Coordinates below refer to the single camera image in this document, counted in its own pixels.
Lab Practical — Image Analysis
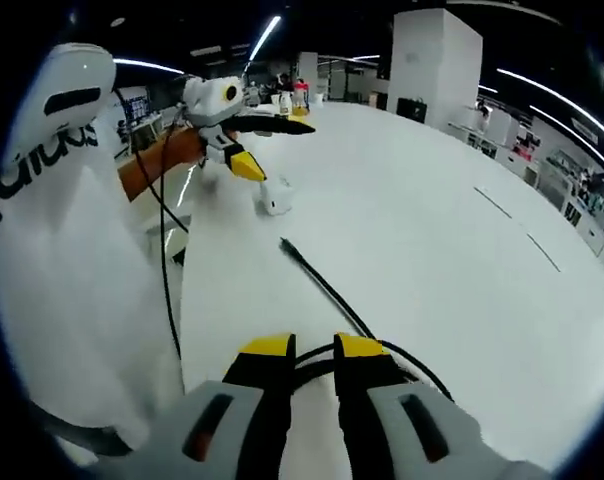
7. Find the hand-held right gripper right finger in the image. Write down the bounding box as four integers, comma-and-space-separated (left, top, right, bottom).
333, 332, 503, 480

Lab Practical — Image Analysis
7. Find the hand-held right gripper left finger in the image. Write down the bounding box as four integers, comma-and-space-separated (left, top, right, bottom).
151, 332, 299, 480

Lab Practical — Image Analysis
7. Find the white charger adapter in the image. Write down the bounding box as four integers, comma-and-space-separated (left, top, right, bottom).
253, 174, 297, 217

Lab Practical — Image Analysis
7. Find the black Type-C cable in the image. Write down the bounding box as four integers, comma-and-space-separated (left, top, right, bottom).
279, 236, 456, 404

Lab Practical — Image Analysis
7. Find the white desk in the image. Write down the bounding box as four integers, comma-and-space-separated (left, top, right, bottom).
181, 97, 604, 480

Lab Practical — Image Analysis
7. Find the drink bottle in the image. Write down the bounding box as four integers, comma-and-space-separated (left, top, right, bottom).
292, 81, 311, 114

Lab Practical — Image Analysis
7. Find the long ceiling light strip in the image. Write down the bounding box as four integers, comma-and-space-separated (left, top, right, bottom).
243, 14, 283, 64

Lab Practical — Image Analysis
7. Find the white worn device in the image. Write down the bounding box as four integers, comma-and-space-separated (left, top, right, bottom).
40, 42, 119, 129

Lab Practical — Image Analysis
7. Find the black cabinet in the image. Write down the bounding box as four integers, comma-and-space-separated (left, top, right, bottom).
396, 97, 429, 124

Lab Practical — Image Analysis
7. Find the white tall appliance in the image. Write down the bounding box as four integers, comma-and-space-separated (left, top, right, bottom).
489, 109, 521, 149

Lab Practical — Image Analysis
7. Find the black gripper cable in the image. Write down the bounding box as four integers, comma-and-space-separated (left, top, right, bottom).
157, 102, 184, 361

